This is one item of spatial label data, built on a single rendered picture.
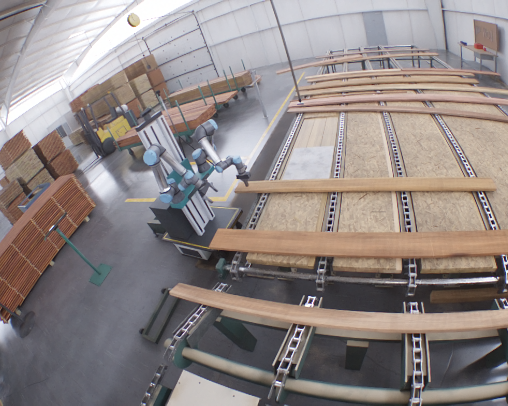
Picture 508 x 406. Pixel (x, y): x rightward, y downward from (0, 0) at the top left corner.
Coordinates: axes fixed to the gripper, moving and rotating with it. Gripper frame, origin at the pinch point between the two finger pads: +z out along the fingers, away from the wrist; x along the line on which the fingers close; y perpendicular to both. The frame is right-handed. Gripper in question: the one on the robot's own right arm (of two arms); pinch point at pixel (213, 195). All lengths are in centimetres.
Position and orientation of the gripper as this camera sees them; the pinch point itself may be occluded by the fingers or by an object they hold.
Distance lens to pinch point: 225.3
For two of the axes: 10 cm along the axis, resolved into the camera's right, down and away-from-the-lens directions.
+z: 6.7, 5.8, 4.7
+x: -2.4, 7.6, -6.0
